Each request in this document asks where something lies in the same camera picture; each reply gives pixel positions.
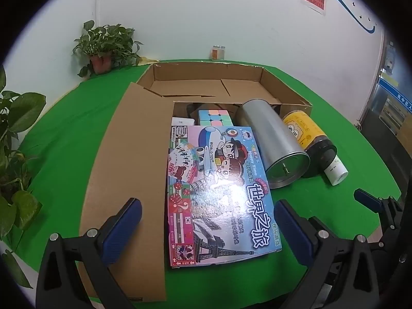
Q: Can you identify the colourful board game box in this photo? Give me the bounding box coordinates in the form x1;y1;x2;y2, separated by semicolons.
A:
166;125;283;271

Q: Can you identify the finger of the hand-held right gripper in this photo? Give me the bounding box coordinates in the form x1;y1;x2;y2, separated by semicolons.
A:
353;188;404;255

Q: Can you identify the silver metal can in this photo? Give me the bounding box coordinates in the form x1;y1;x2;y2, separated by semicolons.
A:
235;98;311;190

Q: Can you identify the pastel puzzle cube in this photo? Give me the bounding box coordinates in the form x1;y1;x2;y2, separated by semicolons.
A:
197;109;233;128

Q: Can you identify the glass door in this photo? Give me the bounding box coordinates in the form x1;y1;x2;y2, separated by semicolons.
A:
359;32;412;174

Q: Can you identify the red wall sign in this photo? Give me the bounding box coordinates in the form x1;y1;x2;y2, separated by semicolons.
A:
301;0;326;15

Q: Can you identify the yellow label clear jar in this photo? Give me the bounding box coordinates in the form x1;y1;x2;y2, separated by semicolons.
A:
282;109;338;179

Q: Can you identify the white flat device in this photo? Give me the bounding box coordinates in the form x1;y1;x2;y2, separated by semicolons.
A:
171;117;197;127

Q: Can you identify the cardboard box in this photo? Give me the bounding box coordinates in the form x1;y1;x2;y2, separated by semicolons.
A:
79;59;313;303

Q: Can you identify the potted green plant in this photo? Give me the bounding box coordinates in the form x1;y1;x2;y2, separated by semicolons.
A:
72;20;144;78

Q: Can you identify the blue wall decal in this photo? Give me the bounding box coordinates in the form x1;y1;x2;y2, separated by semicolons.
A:
314;0;377;34

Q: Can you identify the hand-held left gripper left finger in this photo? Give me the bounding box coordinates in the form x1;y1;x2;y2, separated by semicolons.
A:
35;197;144;309

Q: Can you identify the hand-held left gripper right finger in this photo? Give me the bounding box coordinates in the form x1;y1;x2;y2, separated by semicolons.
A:
273;199;381;309

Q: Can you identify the large leafy plant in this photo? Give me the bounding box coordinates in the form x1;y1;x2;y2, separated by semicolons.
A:
0;66;47;288

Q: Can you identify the white tube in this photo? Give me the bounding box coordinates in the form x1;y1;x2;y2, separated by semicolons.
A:
323;154;349;186

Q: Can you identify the green tablecloth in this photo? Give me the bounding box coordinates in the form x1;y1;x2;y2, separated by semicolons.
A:
11;58;403;297

